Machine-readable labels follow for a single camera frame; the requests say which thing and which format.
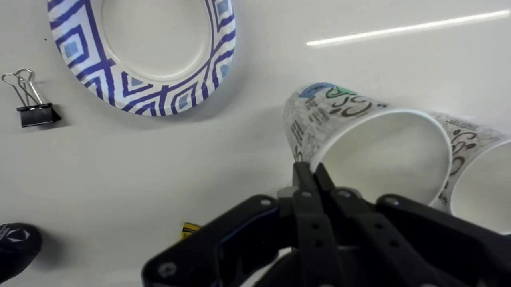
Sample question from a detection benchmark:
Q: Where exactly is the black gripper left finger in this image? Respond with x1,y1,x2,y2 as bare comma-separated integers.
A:
140,161,341,287

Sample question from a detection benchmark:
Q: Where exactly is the small black rounded object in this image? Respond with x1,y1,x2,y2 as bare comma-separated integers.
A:
0,222,44,284

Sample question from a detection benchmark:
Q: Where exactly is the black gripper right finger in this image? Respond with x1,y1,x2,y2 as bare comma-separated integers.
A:
317,163,511,287

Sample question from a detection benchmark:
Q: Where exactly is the black binder clip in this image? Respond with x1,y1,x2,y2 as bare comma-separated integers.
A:
0,67,62,130

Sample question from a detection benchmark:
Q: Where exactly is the blue white paper plate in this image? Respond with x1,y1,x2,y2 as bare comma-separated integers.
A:
46,0,238,118

